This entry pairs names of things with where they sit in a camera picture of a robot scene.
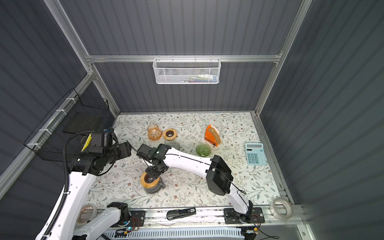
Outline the grey glass pitcher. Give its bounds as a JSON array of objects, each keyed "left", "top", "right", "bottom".
[{"left": 145, "top": 177, "right": 166, "bottom": 194}]

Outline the green glass dripper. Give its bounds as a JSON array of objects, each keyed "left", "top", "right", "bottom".
[{"left": 196, "top": 144, "right": 212, "bottom": 158}]

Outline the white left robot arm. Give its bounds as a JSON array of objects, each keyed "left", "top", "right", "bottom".
[{"left": 36, "top": 142, "right": 132, "bottom": 240}]

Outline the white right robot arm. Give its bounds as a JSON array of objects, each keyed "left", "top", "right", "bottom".
[{"left": 137, "top": 144, "right": 254, "bottom": 223}]

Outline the orange coffee filter holder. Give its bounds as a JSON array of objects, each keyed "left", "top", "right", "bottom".
[{"left": 205, "top": 125, "right": 222, "bottom": 147}]

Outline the orange glass pitcher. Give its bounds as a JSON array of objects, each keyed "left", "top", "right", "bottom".
[{"left": 147, "top": 124, "right": 163, "bottom": 141}]

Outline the yellow marker pen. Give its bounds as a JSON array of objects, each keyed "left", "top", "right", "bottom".
[{"left": 82, "top": 133, "right": 92, "bottom": 152}]

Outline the tape roll left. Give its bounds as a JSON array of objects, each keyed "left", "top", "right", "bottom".
[{"left": 76, "top": 204, "right": 98, "bottom": 226}]

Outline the teal calculator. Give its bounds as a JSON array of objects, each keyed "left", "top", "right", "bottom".
[{"left": 245, "top": 143, "right": 267, "bottom": 166}]

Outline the clear tape roll right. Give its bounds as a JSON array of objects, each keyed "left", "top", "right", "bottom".
[{"left": 269, "top": 197, "right": 294, "bottom": 221}]

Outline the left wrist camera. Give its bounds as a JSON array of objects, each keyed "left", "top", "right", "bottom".
[{"left": 88, "top": 128, "right": 119, "bottom": 153}]

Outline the wooden ring holder near pitcher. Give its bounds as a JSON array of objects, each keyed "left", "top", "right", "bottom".
[{"left": 163, "top": 129, "right": 178, "bottom": 141}]

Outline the black wire basket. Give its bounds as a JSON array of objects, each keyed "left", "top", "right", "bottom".
[{"left": 24, "top": 89, "right": 114, "bottom": 162}]

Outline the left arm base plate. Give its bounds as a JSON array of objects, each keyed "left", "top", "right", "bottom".
[{"left": 111, "top": 211, "right": 146, "bottom": 228}]

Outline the white wire mesh basket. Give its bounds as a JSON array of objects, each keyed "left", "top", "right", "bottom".
[{"left": 153, "top": 58, "right": 222, "bottom": 85}]

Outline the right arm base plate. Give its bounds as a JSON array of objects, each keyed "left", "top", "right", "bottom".
[{"left": 224, "top": 207, "right": 265, "bottom": 225}]

